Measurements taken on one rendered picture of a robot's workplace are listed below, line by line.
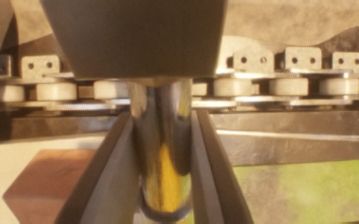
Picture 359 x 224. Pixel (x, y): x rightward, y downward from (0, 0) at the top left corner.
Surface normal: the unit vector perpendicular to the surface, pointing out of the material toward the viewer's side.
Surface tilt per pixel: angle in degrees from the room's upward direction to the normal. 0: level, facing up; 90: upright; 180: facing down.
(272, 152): 0
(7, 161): 0
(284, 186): 0
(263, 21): 20
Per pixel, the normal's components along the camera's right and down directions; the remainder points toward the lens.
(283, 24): 0.00, 0.39
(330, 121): 0.02, 0.07
